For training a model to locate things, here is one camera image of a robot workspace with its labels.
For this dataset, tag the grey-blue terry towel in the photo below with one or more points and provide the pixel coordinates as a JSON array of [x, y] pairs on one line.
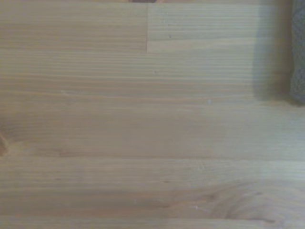
[[298, 47]]

